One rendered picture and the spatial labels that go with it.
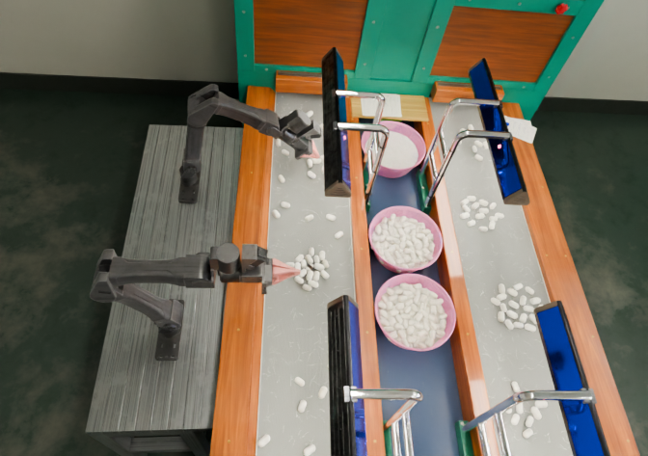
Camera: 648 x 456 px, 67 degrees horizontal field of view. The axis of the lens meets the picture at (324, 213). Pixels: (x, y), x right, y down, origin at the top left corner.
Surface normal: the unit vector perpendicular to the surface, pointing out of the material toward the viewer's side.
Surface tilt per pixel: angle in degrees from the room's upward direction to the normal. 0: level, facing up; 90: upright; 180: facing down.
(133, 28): 90
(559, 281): 0
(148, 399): 0
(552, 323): 58
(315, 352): 0
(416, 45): 90
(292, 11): 90
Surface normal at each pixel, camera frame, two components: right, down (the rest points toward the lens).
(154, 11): 0.05, 0.83
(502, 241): 0.10, -0.56
